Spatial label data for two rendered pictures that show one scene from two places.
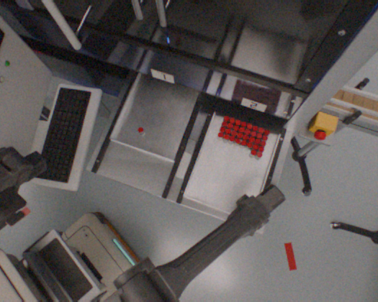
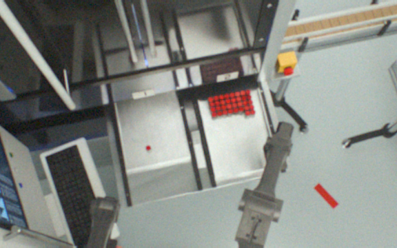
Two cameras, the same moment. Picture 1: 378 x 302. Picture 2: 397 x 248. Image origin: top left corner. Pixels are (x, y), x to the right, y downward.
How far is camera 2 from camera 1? 0.85 m
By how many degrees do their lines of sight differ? 12
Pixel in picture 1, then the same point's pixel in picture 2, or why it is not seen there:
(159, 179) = (187, 178)
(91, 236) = not seen: outside the picture
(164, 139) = (170, 145)
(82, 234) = not seen: outside the picture
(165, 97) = (149, 111)
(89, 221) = not seen: outside the picture
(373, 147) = (337, 55)
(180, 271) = (266, 185)
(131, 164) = (156, 180)
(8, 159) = (104, 204)
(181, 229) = (214, 233)
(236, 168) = (241, 133)
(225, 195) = (246, 160)
